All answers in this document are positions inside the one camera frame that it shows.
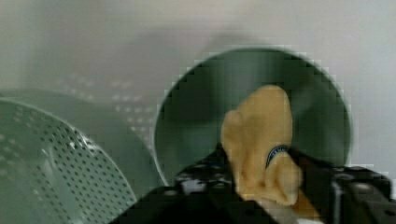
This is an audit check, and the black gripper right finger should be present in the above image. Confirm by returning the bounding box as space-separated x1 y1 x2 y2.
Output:
289 147 396 224

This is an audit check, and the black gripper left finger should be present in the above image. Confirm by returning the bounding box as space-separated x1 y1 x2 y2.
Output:
109 145 278 224

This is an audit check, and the yellow plush peeled banana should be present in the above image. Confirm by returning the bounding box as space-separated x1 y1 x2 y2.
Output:
221 85 321 224

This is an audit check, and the green mug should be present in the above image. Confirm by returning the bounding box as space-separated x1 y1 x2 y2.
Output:
152 47 353 183

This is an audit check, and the green perforated colander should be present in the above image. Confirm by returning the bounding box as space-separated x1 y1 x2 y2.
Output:
0 90 163 224

